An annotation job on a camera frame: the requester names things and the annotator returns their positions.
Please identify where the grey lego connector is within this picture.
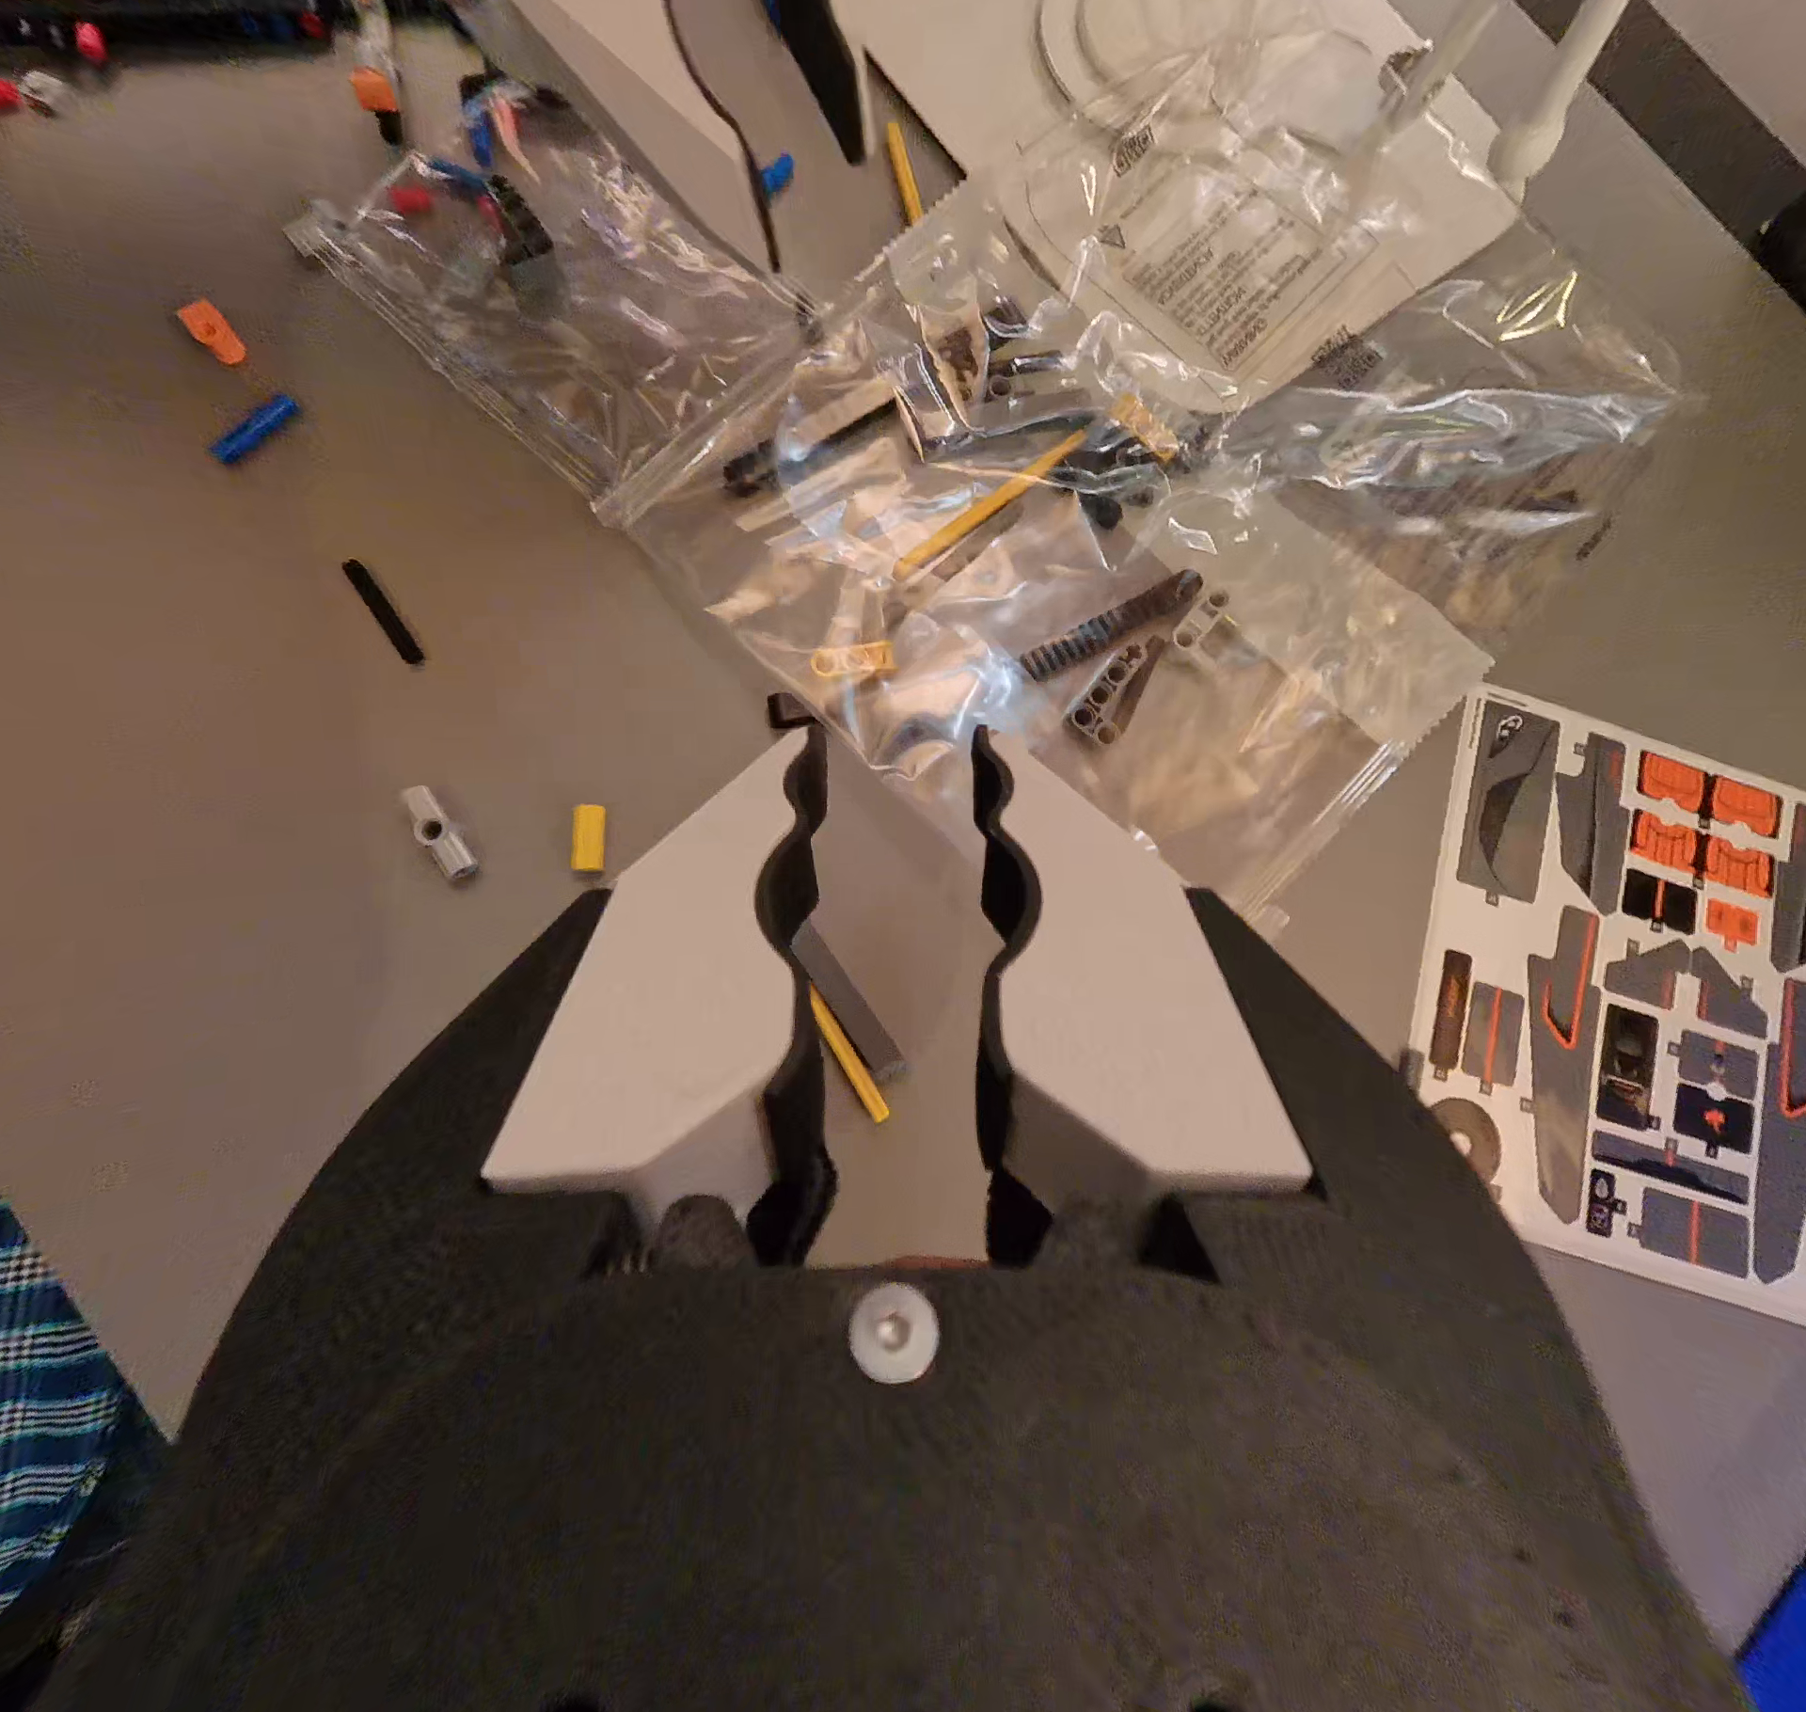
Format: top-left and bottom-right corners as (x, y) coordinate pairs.
(398, 783), (483, 886)

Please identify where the dark grey lego beam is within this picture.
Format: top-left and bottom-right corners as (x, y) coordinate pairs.
(487, 174), (565, 318)

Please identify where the black lego axle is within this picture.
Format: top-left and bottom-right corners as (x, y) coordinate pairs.
(339, 557), (427, 671)

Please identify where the blue plaid clothing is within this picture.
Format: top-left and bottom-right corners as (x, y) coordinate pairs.
(0, 1203), (163, 1616)

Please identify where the crumpled clear plastic bag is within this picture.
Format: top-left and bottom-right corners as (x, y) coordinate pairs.
(1212, 245), (1687, 614)

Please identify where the large clear plastic bag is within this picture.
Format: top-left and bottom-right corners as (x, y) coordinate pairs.
(593, 231), (1500, 902)

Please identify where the lego sticker sheet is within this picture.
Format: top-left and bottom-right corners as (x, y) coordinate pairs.
(1407, 683), (1806, 1324)

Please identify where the white cardboard sheet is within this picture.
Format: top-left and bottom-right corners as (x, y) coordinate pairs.
(861, 0), (1531, 416)

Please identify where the printed clear plastic bag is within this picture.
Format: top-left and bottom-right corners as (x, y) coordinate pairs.
(987, 0), (1441, 416)

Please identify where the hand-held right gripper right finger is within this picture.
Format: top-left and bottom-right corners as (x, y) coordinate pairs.
(970, 724), (1317, 1269)

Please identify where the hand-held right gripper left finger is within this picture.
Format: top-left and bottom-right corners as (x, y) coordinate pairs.
(483, 722), (843, 1269)

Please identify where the blue plastic item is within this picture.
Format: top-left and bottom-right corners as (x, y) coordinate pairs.
(1738, 1592), (1806, 1712)

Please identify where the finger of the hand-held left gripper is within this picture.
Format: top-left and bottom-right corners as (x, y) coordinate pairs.
(717, 0), (871, 168)
(477, 0), (822, 338)

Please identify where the white stand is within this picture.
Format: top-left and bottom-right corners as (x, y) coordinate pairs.
(1374, 0), (1660, 190)

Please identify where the small clear plastic bag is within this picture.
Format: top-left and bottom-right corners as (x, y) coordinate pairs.
(287, 119), (822, 503)

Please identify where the dark grey lego gear rack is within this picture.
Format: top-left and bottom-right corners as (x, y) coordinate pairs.
(1017, 568), (1204, 683)

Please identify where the long yellow lego axle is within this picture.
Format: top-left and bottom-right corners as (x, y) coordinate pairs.
(891, 428), (1096, 580)

